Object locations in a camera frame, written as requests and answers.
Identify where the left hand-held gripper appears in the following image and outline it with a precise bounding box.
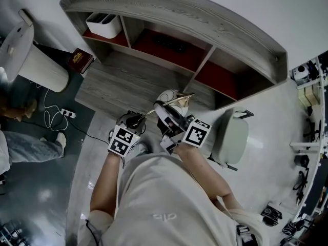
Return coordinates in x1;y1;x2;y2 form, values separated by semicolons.
107;110;147;159

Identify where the person's left forearm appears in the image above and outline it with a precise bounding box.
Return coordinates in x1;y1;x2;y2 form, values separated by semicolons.
89;151;127;216

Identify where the white desktop device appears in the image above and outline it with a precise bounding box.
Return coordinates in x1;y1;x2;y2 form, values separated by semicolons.
292;65;310;82

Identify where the dark red book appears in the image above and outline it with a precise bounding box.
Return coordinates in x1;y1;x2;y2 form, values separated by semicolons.
67;48;94;74

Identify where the grey wooden desk with shelves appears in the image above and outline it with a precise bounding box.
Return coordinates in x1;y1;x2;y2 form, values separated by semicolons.
59;0;289;117

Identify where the grey-green chair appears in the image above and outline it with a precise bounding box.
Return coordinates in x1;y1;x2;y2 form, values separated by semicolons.
208;107;255;172

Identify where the white cable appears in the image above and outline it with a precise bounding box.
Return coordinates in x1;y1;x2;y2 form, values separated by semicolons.
42;85;69;133

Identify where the black harness strap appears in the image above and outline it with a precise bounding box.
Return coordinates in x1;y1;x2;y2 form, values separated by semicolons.
235;223;258;246

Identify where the cardboard box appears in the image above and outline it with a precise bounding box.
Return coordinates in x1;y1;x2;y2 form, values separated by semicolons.
298;86;320;107

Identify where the black tool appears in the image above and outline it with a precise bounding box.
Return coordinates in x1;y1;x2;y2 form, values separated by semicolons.
293;170;310;205

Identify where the white globe gold table lamp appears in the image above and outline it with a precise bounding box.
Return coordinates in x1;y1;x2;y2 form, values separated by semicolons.
127;88;195;128

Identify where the black cable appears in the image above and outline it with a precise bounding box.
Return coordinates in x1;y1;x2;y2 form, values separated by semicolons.
67;118;111;144

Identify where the person's right forearm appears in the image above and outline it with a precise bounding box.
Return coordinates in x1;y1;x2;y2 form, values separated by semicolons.
174;142;239;211

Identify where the white round pedestal table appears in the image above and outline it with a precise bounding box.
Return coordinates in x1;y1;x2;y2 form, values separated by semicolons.
0;21;70;93

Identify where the person's white shirt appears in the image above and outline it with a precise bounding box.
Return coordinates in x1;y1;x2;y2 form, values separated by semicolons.
88;152;270;246

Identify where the person's white shoe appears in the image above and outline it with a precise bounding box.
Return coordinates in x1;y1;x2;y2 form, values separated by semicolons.
137;140;151;155

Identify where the black camera device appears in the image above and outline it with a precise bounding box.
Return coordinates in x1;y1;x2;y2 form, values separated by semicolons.
260;203;283;227

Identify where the white workbench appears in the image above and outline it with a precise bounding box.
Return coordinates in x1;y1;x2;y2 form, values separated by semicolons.
289;52;328;224

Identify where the white power strip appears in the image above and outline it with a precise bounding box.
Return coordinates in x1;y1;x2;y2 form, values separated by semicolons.
59;108;77;119

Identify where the white plastic storage bin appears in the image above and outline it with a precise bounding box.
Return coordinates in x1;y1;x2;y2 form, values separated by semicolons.
86;12;121;39

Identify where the black and white glove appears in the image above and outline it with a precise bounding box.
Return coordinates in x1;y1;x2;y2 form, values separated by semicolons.
281;220;305;237

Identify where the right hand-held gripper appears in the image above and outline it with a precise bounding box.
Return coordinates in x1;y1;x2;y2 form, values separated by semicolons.
153;101;212;156

